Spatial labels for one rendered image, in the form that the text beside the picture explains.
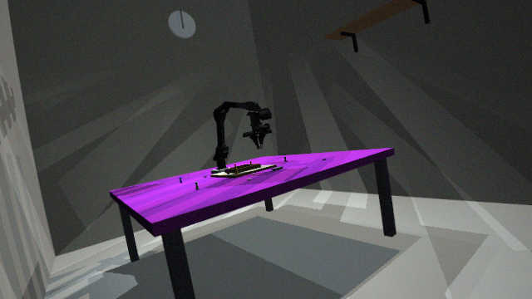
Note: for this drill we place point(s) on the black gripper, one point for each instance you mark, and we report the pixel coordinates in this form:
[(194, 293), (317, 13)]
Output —
[(259, 134)]

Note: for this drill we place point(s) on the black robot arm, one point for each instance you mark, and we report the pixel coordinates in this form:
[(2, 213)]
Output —
[(219, 113)]

